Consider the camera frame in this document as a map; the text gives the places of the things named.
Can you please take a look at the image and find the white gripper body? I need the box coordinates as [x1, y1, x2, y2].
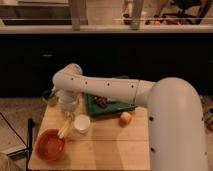
[56, 90, 79, 118]

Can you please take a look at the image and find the yellow banana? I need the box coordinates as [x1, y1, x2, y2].
[58, 117, 72, 139]

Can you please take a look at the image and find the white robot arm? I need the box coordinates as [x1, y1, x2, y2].
[52, 64, 208, 171]

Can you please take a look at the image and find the red bowl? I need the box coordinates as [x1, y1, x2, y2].
[35, 129, 65, 162]

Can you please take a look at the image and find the green tray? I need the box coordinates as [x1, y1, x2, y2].
[84, 93, 136, 117]

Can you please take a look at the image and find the white cup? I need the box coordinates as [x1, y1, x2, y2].
[73, 115, 90, 134]

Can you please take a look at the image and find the brown object on tray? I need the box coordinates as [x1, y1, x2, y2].
[93, 96, 107, 108]

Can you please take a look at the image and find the small orange fruit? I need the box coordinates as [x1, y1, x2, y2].
[119, 112, 132, 126]

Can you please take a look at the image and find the black chair frame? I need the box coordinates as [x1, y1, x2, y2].
[26, 118, 35, 171]

